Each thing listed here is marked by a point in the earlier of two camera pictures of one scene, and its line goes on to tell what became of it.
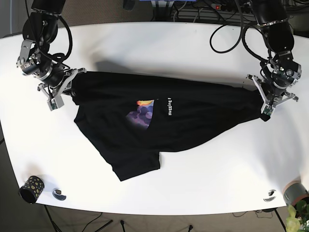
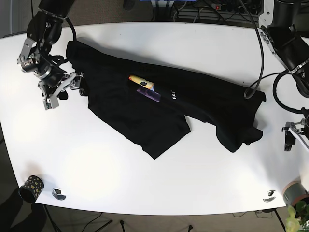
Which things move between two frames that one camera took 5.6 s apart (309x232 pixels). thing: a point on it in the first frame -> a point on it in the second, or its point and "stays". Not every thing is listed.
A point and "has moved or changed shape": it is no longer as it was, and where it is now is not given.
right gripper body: (270, 102) -> (296, 129)
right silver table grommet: (272, 194) stays
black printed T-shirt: (130, 117) has moved or changed shape
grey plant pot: (293, 192) stays
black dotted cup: (31, 189) stays
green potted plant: (298, 220) stays
